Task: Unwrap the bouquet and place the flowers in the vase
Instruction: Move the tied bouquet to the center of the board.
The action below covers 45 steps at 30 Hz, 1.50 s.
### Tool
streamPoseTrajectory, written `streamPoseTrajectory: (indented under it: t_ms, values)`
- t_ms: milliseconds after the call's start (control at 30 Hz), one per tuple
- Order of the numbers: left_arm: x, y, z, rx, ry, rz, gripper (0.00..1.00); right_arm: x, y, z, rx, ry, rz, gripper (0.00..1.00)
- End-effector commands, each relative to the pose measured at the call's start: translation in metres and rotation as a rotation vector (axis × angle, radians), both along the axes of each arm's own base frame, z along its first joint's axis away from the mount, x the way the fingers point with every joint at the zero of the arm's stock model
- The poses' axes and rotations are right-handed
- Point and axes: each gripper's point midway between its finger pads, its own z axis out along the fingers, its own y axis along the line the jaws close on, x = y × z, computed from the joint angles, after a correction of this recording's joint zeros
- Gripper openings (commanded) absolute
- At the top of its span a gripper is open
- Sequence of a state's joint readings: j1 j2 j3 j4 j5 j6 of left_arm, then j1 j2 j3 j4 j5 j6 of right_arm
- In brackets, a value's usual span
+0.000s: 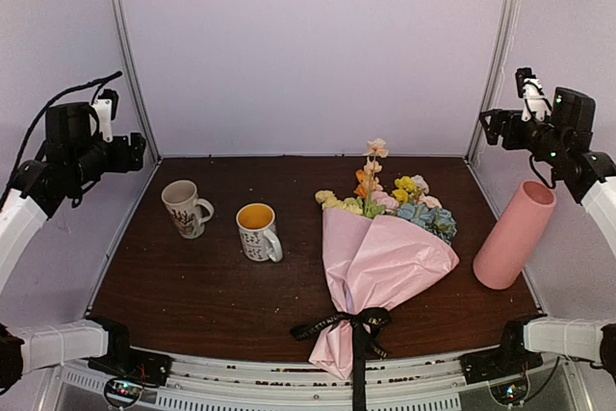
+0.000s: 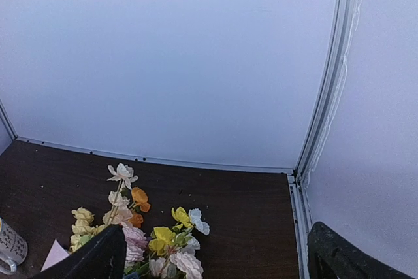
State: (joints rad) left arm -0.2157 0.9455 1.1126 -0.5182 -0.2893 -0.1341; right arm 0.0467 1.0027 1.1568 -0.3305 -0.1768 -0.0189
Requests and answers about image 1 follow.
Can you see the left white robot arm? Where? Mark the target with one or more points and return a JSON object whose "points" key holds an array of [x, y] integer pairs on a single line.
{"points": [[79, 148]]}

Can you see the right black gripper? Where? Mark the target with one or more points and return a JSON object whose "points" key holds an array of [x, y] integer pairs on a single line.
{"points": [[510, 141]]}

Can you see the pink wrapping paper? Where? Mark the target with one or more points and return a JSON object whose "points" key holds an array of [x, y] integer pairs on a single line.
{"points": [[379, 262]]}

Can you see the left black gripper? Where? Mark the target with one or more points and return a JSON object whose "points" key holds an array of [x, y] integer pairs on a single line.
{"points": [[121, 162]]}

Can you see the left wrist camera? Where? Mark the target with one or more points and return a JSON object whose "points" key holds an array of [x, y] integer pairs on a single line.
{"points": [[105, 108]]}

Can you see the white mug yellow inside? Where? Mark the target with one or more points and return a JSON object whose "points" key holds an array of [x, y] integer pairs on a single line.
{"points": [[257, 228]]}

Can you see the artificial flower bunch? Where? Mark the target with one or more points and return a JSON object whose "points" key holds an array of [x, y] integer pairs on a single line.
{"points": [[410, 199]]}

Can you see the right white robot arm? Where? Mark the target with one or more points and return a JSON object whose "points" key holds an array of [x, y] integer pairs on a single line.
{"points": [[562, 140]]}

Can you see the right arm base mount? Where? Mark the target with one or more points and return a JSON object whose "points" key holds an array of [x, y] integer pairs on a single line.
{"points": [[505, 374]]}

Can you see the left aluminium frame post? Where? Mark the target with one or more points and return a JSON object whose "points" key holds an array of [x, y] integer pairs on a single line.
{"points": [[132, 78]]}

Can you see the white mug floral print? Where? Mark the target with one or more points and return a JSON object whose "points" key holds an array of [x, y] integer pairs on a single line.
{"points": [[188, 211]]}

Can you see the pink cylindrical vase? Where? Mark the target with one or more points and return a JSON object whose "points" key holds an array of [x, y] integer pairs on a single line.
{"points": [[514, 237]]}

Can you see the front aluminium rail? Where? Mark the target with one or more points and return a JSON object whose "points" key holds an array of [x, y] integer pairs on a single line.
{"points": [[433, 382]]}

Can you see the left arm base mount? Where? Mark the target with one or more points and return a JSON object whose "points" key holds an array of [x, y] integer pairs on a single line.
{"points": [[130, 380]]}

